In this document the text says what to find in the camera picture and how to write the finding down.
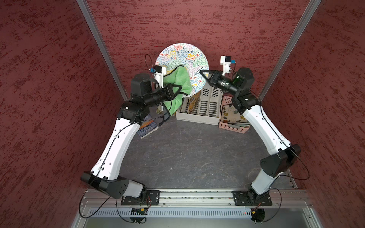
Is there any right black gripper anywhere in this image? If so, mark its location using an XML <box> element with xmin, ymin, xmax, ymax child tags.
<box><xmin>202</xmin><ymin>68</ymin><xmax>241</xmax><ymax>95</ymax></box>

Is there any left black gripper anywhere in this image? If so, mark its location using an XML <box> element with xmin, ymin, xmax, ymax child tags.
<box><xmin>144</xmin><ymin>83</ymin><xmax>181</xmax><ymax>106</ymax></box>

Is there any green microfiber cloth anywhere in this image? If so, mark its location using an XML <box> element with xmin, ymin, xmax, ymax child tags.
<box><xmin>163</xmin><ymin>65</ymin><xmax>193</xmax><ymax>115</ymax></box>

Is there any square floral plate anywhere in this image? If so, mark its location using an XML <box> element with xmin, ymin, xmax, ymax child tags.
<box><xmin>220</xmin><ymin>104</ymin><xmax>248</xmax><ymax>124</ymax></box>

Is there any round colourful squiggle plate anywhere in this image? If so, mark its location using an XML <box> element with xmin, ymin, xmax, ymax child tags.
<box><xmin>155</xmin><ymin>43</ymin><xmax>209</xmax><ymax>97</ymax></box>

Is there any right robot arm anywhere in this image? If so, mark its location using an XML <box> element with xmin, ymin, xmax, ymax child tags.
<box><xmin>200</xmin><ymin>67</ymin><xmax>301</xmax><ymax>206</ymax></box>

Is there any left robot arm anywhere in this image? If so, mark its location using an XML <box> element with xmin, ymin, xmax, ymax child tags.
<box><xmin>81</xmin><ymin>69</ymin><xmax>192</xmax><ymax>202</ymax></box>

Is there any yellow magazine in organizer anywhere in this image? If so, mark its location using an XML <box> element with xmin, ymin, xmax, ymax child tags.
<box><xmin>187</xmin><ymin>91</ymin><xmax>201</xmax><ymax>114</ymax></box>

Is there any white magazine file organizer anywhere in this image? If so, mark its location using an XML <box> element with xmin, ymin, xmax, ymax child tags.
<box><xmin>176</xmin><ymin>84</ymin><xmax>223</xmax><ymax>125</ymax></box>

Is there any blue sunset book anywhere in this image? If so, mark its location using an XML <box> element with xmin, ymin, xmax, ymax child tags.
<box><xmin>137</xmin><ymin>114</ymin><xmax>158</xmax><ymax>139</ymax></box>

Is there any pink plastic basket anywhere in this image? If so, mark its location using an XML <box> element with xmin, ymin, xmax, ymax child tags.
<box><xmin>218</xmin><ymin>96</ymin><xmax>251</xmax><ymax>134</ymax></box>

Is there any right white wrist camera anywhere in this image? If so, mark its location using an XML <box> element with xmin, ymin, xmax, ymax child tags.
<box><xmin>220</xmin><ymin>56</ymin><xmax>236</xmax><ymax>76</ymax></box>

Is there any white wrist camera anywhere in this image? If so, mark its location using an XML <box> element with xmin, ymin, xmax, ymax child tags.
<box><xmin>150</xmin><ymin>65</ymin><xmax>167</xmax><ymax>88</ymax></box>
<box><xmin>220</xmin><ymin>56</ymin><xmax>236</xmax><ymax>76</ymax></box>

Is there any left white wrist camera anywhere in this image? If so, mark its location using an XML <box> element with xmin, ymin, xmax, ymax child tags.
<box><xmin>150</xmin><ymin>65</ymin><xmax>167</xmax><ymax>88</ymax></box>

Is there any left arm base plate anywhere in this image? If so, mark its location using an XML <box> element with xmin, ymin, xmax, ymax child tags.
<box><xmin>121</xmin><ymin>190</ymin><xmax>161</xmax><ymax>206</ymax></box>

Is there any left aluminium corner post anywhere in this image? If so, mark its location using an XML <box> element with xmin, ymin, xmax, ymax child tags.
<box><xmin>77</xmin><ymin>0</ymin><xmax>129</xmax><ymax>101</ymax></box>

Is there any aluminium corner post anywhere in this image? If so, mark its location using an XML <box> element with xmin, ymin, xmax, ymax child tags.
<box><xmin>259</xmin><ymin>0</ymin><xmax>321</xmax><ymax>101</ymax></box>
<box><xmin>77</xmin><ymin>0</ymin><xmax>129</xmax><ymax>101</ymax></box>

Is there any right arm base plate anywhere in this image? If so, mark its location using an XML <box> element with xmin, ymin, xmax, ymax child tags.
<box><xmin>232</xmin><ymin>190</ymin><xmax>273</xmax><ymax>206</ymax></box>

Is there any right aluminium corner post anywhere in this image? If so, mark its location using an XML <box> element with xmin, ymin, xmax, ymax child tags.
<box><xmin>259</xmin><ymin>0</ymin><xmax>321</xmax><ymax>101</ymax></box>

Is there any aluminium mounting rail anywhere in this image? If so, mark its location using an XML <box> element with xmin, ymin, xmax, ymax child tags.
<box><xmin>81</xmin><ymin>189</ymin><xmax>314</xmax><ymax>209</ymax></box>

